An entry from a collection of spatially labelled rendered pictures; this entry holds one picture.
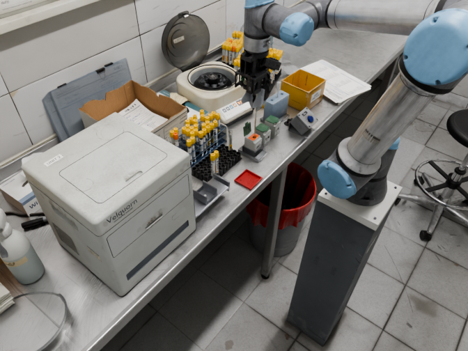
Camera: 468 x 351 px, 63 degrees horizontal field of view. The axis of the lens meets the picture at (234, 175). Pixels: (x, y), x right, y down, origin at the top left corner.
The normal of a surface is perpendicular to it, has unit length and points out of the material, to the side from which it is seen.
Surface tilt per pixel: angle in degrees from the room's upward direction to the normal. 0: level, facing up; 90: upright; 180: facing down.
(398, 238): 0
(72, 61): 90
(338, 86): 0
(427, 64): 83
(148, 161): 0
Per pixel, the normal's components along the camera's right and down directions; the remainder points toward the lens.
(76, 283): 0.02, -0.71
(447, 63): -0.69, 0.40
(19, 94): 0.79, 0.41
